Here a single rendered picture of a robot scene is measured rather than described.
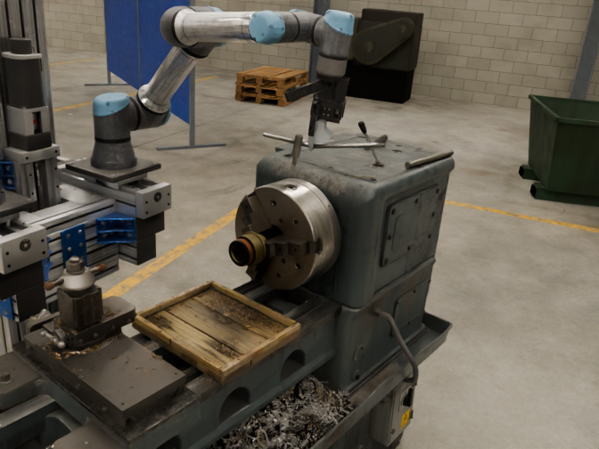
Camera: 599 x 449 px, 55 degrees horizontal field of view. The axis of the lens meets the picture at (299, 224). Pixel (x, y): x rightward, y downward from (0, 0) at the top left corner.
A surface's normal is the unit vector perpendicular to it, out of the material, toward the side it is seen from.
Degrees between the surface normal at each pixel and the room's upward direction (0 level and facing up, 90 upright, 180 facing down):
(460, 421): 0
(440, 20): 90
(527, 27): 90
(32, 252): 90
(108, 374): 0
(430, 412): 0
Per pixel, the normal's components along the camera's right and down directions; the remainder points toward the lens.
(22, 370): 0.07, -0.92
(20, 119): -0.51, 0.29
